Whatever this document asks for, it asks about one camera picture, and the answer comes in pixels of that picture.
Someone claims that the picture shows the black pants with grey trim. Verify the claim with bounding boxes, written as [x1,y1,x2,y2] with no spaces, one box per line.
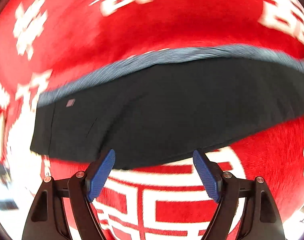
[30,44,304,170]

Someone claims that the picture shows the red blanket with white characters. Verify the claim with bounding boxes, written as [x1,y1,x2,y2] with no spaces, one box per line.
[0,0,304,239]

